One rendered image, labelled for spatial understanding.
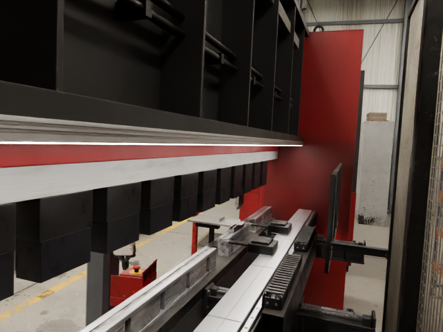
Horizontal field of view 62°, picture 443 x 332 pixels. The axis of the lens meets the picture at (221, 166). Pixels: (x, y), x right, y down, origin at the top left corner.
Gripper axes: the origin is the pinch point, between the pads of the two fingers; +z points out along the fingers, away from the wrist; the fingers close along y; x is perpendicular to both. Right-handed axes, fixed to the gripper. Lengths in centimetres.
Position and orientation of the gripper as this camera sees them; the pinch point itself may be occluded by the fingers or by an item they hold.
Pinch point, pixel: (125, 265)
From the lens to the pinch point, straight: 187.0
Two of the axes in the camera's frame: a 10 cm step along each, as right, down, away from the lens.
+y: -9.9, 0.4, 1.4
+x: -1.4, 0.5, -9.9
